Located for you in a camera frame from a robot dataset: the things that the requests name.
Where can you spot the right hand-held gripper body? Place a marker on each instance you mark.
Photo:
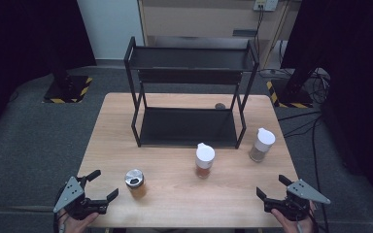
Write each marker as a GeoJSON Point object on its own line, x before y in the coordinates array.
{"type": "Point", "coordinates": [304, 191]}

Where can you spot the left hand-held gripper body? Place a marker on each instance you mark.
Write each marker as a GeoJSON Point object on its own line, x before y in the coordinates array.
{"type": "Point", "coordinates": [69, 194]}

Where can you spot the amber jar with silver lid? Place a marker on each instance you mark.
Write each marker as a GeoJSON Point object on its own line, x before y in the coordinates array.
{"type": "Point", "coordinates": [135, 179]}

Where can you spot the red-brown spice jar white lid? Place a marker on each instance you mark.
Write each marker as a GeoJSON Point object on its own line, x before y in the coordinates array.
{"type": "Point", "coordinates": [204, 155]}

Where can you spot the black metal two-tier shelf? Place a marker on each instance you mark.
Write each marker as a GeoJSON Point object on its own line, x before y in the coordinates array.
{"type": "Point", "coordinates": [187, 127]}

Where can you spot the person's left hand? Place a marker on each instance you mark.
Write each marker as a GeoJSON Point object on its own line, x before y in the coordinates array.
{"type": "Point", "coordinates": [76, 226]}

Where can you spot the person's right hand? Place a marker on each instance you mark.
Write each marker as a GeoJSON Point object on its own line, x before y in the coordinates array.
{"type": "Point", "coordinates": [291, 226]}

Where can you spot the grey spice jar white lid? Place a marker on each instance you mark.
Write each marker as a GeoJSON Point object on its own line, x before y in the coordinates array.
{"type": "Point", "coordinates": [264, 139]}

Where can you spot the black stand with striped base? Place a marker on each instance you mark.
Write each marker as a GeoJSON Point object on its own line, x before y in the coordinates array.
{"type": "Point", "coordinates": [68, 92]}
{"type": "Point", "coordinates": [291, 93]}

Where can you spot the small round grey disc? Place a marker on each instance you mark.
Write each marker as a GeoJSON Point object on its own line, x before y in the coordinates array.
{"type": "Point", "coordinates": [220, 106]}

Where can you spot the dark curtain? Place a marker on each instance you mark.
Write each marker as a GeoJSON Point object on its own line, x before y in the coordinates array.
{"type": "Point", "coordinates": [19, 39]}
{"type": "Point", "coordinates": [359, 64]}

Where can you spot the grey label on cabinet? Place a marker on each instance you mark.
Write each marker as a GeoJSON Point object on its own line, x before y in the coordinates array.
{"type": "Point", "coordinates": [244, 32]}

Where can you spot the white power outlet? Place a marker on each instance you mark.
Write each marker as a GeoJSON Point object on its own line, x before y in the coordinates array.
{"type": "Point", "coordinates": [265, 4]}

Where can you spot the light wooden cabinet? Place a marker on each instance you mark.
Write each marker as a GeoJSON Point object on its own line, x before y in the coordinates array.
{"type": "Point", "coordinates": [200, 19]}

